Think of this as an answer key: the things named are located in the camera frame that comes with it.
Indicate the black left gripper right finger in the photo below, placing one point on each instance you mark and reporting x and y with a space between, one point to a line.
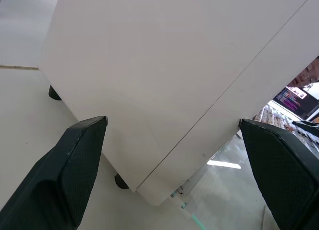
289 180

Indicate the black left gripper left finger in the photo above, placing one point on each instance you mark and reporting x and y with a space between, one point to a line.
49 185

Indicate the cream toaster oven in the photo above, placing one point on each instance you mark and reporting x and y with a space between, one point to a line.
149 65

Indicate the dark computer monitor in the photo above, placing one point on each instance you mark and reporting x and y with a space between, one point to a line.
291 101

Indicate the person's head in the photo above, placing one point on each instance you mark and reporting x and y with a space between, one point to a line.
307 74

